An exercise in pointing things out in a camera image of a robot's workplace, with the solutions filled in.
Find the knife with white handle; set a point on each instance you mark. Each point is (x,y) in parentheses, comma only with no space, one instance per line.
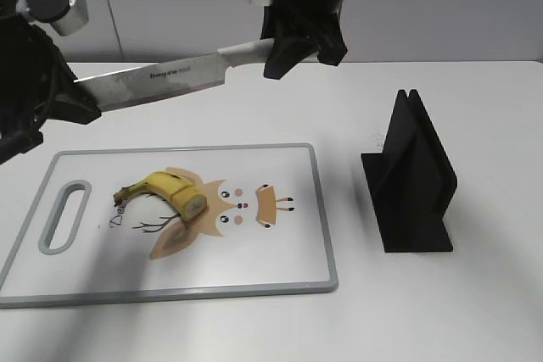
(155,82)

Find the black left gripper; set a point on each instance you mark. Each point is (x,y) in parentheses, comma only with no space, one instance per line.
(36,85)

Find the black knife stand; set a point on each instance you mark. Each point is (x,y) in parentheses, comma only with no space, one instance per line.
(411,181)

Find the cut banana slice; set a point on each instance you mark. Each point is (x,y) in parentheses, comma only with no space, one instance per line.
(189,203)

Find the yellow banana with stem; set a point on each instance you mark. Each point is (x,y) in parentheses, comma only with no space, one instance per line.
(161,183)

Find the white cutting board grey rim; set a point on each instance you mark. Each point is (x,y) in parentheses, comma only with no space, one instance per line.
(265,231)

